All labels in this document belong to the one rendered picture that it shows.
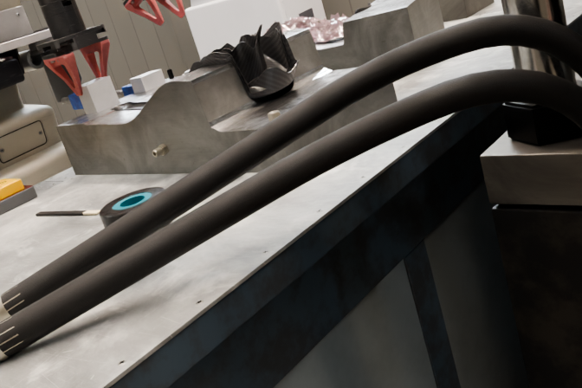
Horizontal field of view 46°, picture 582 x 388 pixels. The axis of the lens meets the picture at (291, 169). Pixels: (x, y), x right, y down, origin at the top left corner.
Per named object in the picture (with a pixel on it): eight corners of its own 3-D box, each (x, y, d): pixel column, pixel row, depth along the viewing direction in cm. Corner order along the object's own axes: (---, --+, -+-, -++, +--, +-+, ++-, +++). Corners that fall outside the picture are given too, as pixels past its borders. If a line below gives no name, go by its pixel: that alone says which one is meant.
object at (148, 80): (110, 110, 133) (100, 84, 131) (130, 101, 136) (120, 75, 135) (151, 106, 124) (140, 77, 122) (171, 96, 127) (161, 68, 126)
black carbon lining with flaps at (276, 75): (108, 123, 115) (87, 68, 113) (177, 92, 126) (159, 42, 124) (254, 108, 92) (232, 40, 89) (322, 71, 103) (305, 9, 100)
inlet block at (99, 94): (58, 119, 125) (46, 91, 123) (80, 109, 128) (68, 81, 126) (98, 115, 116) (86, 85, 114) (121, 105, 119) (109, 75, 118)
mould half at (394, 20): (183, 117, 140) (164, 65, 136) (237, 81, 162) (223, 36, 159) (421, 69, 118) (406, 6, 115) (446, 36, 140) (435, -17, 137)
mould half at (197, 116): (74, 175, 117) (45, 100, 114) (184, 121, 135) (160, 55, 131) (291, 172, 84) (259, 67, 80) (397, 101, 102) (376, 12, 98)
